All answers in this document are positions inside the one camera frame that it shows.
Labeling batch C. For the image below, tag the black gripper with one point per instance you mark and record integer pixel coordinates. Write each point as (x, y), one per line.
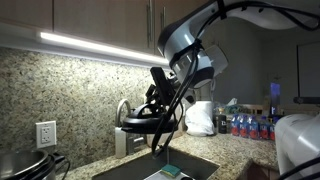
(159, 97)

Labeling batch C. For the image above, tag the under-cabinet light strip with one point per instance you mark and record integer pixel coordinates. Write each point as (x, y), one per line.
(84, 45)

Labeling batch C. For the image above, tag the paper towel roll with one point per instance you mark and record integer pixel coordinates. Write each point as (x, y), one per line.
(204, 111)

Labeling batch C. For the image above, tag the tissue box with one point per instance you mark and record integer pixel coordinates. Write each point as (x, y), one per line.
(232, 107)

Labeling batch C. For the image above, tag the green sponge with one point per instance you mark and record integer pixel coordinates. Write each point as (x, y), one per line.
(171, 170)

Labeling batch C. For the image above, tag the dark jar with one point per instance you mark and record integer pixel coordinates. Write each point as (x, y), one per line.
(222, 124)

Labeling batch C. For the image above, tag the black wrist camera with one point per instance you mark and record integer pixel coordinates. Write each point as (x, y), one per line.
(163, 86)

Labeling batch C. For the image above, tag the white plastic bag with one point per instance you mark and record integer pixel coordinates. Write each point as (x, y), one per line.
(195, 126)

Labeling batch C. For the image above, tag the curved steel faucet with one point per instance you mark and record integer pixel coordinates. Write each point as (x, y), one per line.
(133, 142)

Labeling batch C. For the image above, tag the white soap dispenser bottle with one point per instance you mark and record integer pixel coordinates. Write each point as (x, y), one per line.
(120, 143)

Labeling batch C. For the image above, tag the stainless steel sink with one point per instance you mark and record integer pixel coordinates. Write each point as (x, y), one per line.
(148, 168)

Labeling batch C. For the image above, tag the stainless steel pressure cooker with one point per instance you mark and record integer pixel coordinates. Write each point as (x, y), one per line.
(29, 165)

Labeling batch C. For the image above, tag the white wall outlet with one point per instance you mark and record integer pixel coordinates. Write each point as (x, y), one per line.
(46, 134)

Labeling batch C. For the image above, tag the pack of water bottles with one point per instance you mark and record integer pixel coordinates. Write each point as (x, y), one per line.
(248, 126)

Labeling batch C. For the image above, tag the wooden upper cabinets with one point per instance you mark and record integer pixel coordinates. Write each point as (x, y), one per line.
(131, 24)

